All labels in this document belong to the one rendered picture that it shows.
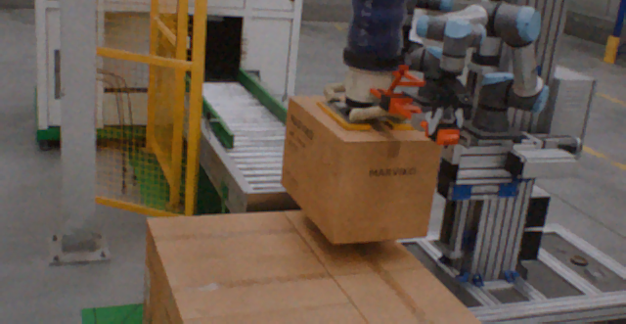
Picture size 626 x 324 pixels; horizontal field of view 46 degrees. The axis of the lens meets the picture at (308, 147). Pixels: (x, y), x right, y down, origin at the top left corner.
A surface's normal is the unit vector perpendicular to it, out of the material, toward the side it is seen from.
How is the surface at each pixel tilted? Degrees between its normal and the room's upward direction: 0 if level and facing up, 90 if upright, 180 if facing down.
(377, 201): 90
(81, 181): 90
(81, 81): 90
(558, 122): 90
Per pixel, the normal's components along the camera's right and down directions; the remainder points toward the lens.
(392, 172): 0.36, 0.33
